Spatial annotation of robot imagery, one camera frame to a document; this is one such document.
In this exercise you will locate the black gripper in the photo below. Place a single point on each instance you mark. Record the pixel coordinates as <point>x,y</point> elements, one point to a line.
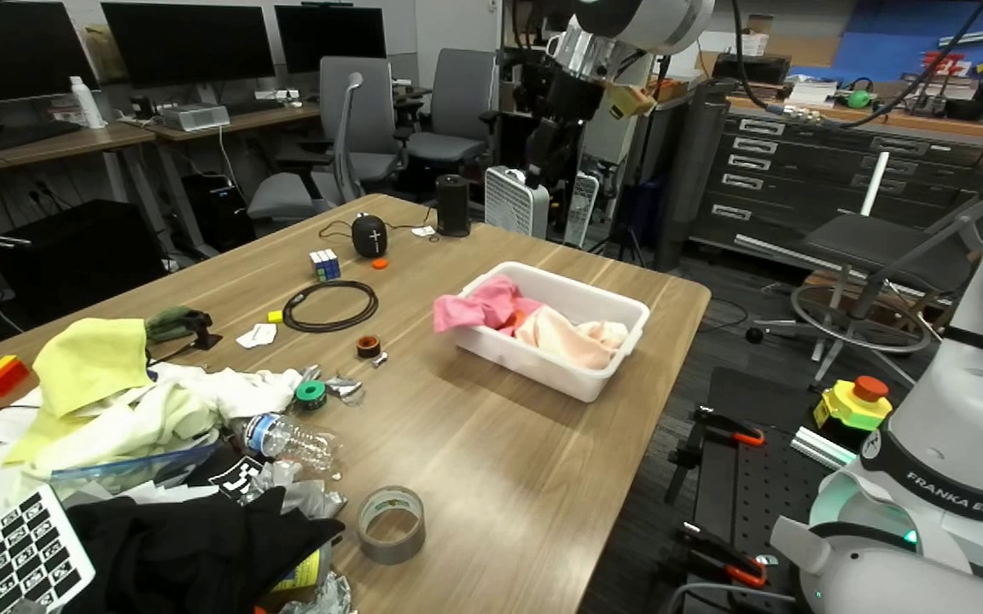
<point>571,96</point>

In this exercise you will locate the pink cloth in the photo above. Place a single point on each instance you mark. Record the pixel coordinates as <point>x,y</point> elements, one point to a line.
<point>475,307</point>

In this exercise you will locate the peach cloth with orange print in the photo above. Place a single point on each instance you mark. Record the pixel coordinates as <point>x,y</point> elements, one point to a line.
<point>565,338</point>

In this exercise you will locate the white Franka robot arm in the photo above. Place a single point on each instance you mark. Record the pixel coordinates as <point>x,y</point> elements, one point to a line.
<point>970,397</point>

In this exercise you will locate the black box on table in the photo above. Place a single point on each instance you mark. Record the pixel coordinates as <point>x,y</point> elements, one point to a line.
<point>451,207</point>

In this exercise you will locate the white plastic box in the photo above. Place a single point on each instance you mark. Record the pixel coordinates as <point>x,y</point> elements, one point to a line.
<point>528,364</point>

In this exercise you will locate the cardboard box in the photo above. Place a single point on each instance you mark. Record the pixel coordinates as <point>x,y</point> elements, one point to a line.
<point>802,47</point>

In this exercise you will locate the grey box device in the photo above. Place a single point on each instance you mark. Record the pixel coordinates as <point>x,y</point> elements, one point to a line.
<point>191,119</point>

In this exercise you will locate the white fan heater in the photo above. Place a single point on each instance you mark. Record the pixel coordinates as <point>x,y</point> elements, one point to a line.
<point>512,204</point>

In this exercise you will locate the grey office chair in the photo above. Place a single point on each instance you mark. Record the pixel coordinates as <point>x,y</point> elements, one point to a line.
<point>359,108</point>
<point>458,96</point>

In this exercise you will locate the white power adapter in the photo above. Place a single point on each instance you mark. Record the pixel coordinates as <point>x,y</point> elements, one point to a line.
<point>426,231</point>

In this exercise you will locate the small round black speaker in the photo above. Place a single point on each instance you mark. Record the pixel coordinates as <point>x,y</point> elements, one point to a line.
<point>370,236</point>

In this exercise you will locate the small orange disc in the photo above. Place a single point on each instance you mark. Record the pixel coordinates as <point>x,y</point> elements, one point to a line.
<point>381,264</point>

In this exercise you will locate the black drawer cabinet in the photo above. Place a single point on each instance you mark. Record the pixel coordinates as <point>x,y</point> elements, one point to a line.
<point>788,172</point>

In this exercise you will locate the black computer monitor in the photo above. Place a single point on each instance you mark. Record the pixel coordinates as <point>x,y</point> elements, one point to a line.
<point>185,41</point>
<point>9,54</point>
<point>334,34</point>

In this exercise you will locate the Rubik's cube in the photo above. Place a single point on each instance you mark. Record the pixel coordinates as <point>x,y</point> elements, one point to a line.
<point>325,264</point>

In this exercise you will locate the wooden office desk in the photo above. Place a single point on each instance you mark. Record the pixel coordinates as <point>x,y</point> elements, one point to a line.
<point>119,139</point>
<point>274,119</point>

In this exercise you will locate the small metal clip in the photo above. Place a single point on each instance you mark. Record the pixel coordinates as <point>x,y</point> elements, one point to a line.
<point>344,388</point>

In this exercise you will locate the small yellow block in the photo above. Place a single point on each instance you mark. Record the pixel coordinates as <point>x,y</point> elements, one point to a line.
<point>274,315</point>

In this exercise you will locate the green tape roll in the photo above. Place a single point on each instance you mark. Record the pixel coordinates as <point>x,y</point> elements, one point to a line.
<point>309,393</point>

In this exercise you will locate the black stool chair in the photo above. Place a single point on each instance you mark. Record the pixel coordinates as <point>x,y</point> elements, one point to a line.
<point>877,243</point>

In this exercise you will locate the white paper scrap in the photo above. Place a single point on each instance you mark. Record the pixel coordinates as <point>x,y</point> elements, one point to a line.
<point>259,335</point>

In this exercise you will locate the yellow red emergency stop button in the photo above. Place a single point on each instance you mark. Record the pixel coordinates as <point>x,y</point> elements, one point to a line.
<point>850,406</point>

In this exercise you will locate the clear plastic bottle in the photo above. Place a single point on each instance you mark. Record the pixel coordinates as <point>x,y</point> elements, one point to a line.
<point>274,437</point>

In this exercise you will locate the white cloth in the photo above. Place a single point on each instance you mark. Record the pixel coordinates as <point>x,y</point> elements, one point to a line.
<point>231,391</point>

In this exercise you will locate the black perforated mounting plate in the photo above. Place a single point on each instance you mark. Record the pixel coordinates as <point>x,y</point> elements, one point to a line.
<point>767,490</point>

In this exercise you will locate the black green stapler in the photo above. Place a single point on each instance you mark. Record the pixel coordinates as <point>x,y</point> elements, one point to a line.
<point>179,329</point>

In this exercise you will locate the white plastic bottle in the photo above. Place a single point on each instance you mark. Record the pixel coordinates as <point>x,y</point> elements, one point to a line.
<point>88,104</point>

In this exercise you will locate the pale yellow cloth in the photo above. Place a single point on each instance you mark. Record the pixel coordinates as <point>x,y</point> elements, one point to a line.
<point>163,415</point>

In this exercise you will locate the crumpled clear plastic bag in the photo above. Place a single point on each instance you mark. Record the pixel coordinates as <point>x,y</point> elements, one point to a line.
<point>334,594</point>

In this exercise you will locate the bright yellow cloth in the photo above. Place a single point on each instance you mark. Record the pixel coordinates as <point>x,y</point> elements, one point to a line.
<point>88,364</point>

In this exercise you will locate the black desk keyboard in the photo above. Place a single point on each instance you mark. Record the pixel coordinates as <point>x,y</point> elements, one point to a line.
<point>14,139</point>

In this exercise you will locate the black cloth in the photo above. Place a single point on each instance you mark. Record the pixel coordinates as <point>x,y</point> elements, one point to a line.
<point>195,559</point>

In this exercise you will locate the orange block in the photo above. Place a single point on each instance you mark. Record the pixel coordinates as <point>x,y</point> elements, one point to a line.
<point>1,378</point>

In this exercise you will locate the silver laptop black keys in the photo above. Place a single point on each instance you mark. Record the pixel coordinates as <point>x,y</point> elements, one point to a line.
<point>14,565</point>

